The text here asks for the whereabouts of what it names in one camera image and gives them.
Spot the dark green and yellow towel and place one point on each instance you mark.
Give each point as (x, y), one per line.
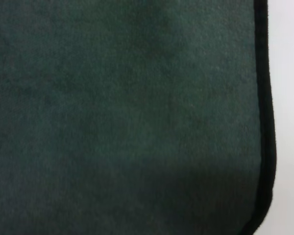
(125, 110)

